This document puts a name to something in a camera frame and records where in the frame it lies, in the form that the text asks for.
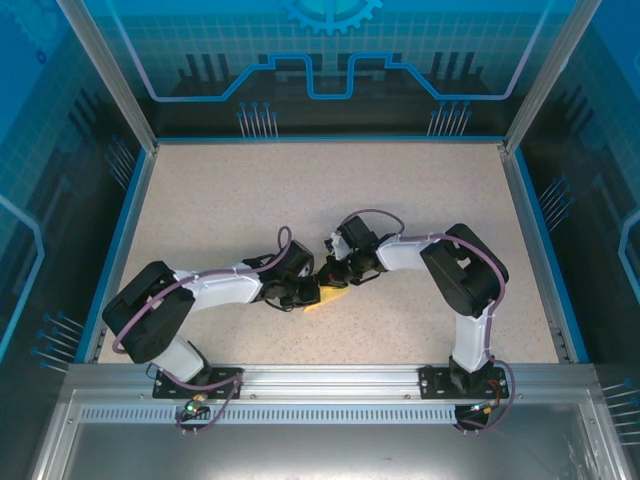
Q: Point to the blue printed gear panel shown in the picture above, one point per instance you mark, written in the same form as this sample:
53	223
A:
325	30

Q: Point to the aluminium side rail blue trim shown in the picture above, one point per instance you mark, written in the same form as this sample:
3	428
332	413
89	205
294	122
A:
136	200
522	200

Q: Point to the blue printed side panel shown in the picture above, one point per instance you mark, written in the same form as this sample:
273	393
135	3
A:
40	175
600	175

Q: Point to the aluminium cross rail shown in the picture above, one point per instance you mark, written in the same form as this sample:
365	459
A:
330	380

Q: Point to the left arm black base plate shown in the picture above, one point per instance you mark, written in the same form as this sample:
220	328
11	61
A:
167	387

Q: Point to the aluminium frame post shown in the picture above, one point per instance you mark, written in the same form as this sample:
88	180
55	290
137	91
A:
115	85
545	85

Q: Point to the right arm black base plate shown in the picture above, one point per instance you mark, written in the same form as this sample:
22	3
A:
432	382

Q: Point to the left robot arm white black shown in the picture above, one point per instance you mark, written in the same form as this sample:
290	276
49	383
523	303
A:
225	287

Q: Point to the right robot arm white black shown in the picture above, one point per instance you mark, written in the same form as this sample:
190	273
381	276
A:
405	252

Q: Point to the sheet metal tray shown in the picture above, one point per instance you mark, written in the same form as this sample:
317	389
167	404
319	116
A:
325	455

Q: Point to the yellow cloth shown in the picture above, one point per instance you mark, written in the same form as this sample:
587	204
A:
330	296

